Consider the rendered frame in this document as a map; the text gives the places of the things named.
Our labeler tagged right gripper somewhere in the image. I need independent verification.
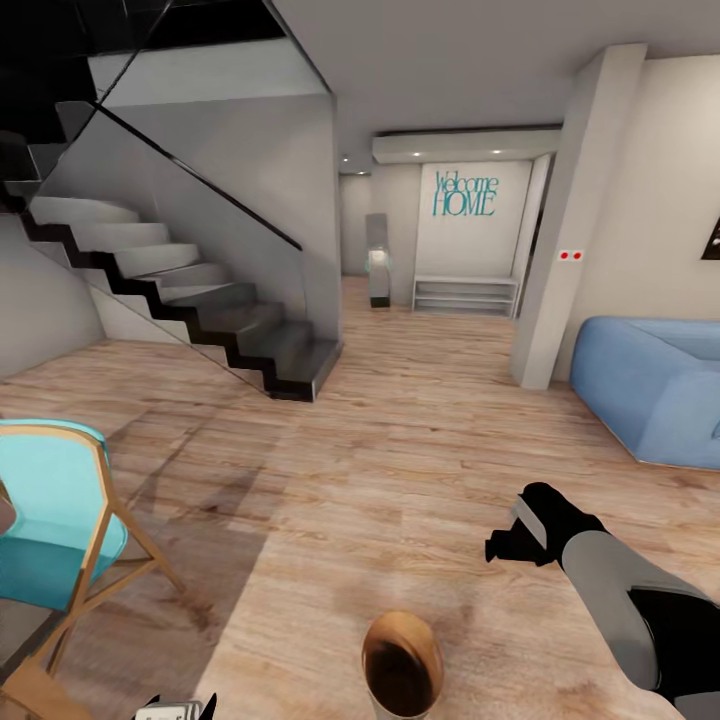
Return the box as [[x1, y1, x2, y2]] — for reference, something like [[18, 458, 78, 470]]
[[485, 525, 555, 564]]

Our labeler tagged trash can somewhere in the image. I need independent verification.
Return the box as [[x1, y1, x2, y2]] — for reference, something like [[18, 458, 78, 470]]
[[361, 610, 445, 720]]

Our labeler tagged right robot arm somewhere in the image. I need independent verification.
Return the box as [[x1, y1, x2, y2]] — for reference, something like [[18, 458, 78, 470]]
[[485, 482, 720, 720]]

